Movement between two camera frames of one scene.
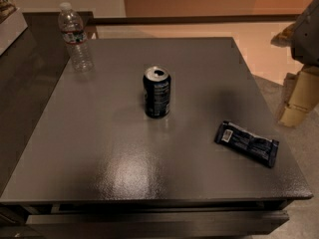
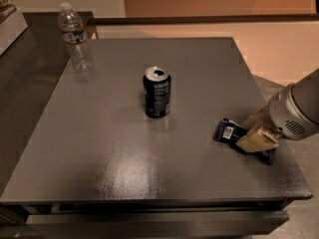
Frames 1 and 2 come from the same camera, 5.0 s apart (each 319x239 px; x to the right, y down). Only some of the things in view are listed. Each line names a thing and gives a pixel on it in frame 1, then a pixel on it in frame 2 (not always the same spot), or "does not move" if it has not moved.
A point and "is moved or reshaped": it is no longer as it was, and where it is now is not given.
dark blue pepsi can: (157, 86) does not move
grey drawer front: (180, 224) does not move
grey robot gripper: (306, 39) to (285, 115)
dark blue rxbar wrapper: (255, 146) is moved or reshaped
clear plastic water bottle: (71, 25) does not move
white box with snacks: (12, 22) does not move
